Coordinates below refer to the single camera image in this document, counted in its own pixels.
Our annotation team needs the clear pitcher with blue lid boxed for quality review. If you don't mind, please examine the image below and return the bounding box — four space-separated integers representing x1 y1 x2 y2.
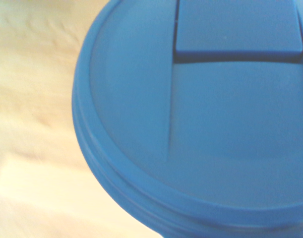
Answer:
71 0 303 238

